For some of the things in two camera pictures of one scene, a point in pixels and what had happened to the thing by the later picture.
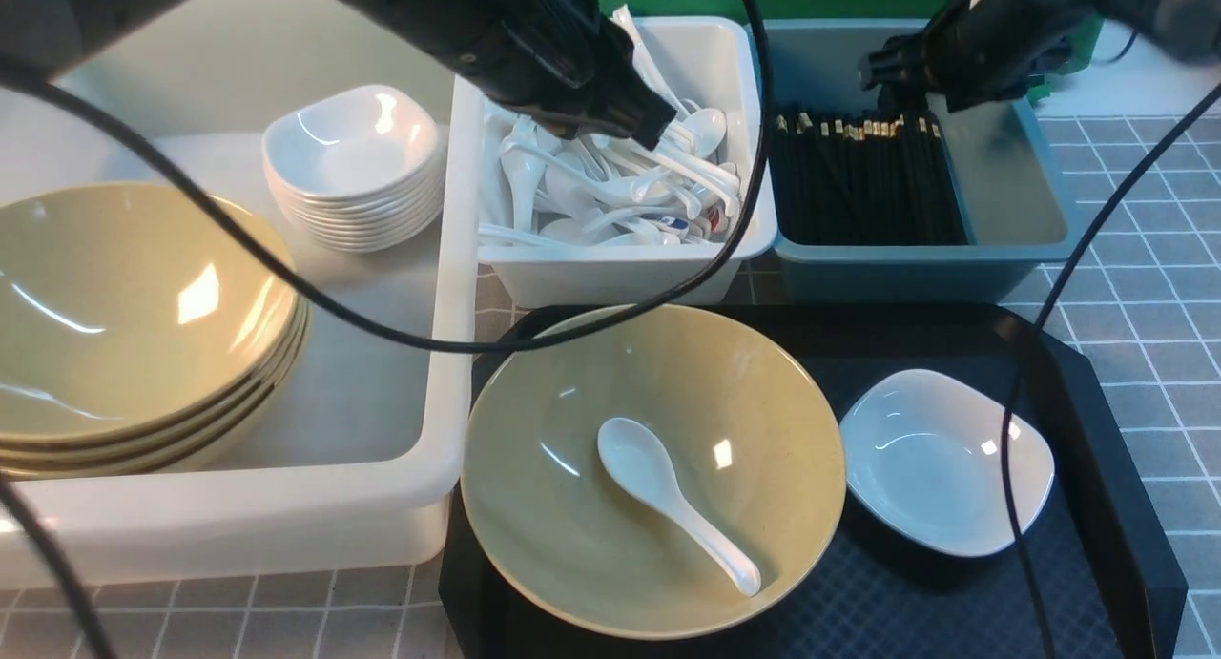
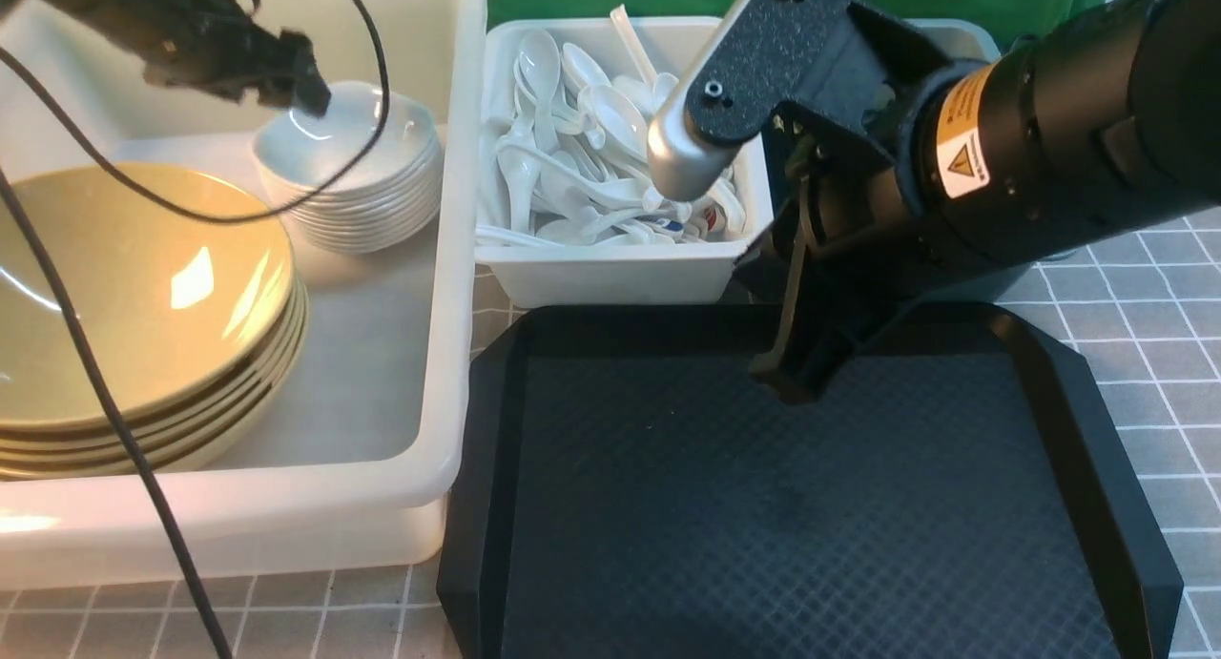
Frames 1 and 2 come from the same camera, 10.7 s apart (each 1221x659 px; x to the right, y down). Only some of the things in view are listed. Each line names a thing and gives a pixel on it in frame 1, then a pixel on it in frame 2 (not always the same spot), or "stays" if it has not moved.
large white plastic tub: [343, 477] stays
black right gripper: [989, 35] -> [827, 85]
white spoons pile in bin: [594, 191] stays
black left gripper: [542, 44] -> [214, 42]
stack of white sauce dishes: [360, 169] stays
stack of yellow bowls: [138, 336] stays
